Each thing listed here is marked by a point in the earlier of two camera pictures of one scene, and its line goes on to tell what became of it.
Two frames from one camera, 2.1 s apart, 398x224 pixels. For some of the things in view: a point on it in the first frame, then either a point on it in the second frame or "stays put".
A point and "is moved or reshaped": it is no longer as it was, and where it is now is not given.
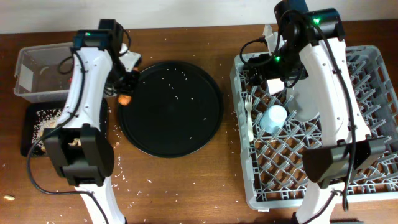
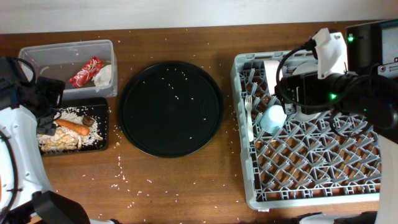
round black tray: (176, 109) stays put
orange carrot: (124, 99) is moved or reshaped
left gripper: (130, 88) → (55, 89)
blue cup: (273, 119) stays put
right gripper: (264, 61) → (308, 86)
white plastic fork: (248, 104) stays put
